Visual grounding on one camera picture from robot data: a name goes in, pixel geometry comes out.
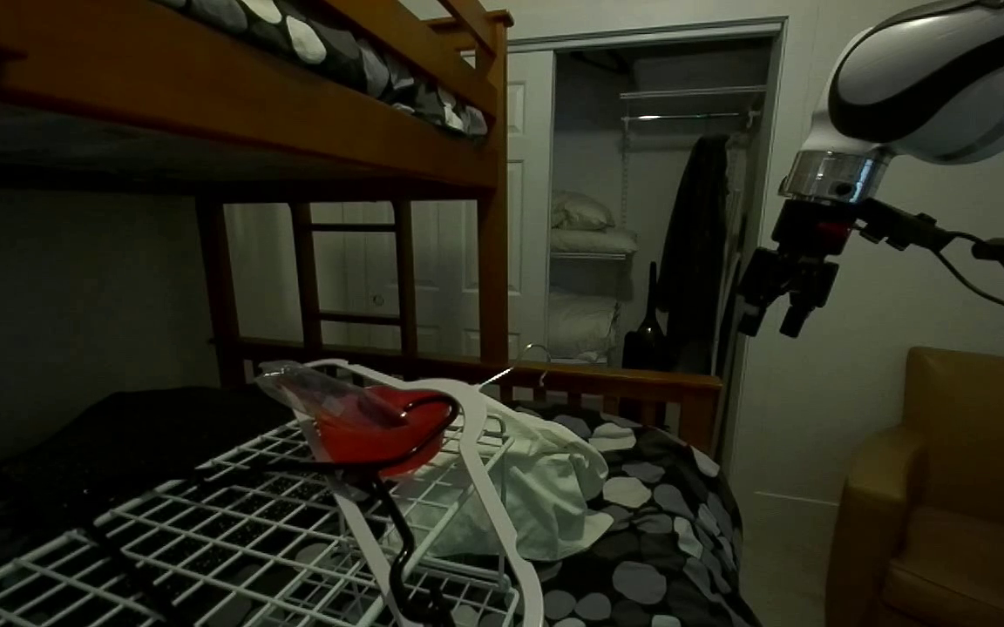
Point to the tan leather armchair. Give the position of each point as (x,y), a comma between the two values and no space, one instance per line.
(958,499)

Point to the red item in plastic bag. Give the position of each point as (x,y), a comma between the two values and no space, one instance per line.
(366,427)

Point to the black blanket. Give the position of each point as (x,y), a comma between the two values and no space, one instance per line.
(120,447)

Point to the black clothes hanger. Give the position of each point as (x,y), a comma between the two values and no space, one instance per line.
(400,543)

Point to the white towel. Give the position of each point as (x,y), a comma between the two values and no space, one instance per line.
(525,492)

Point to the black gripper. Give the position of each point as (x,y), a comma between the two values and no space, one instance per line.
(807,248)

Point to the polka dot bed cover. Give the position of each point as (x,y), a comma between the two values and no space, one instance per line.
(652,543)

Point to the black hanging coat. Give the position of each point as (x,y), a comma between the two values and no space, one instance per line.
(697,248)

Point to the polka dot mattress bedding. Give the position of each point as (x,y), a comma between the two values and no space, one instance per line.
(338,45)

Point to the white plastic clothes hanger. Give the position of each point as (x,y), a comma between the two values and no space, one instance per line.
(488,489)

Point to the white folded pillows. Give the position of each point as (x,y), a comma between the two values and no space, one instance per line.
(586,227)

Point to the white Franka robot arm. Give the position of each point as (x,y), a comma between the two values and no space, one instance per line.
(932,72)

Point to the black upright bottle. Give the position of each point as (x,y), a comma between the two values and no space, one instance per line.
(647,334)

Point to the white closet shelf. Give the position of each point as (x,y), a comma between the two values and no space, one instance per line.
(688,100)

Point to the wooden bunk bed frame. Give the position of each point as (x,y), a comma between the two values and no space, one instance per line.
(295,124)

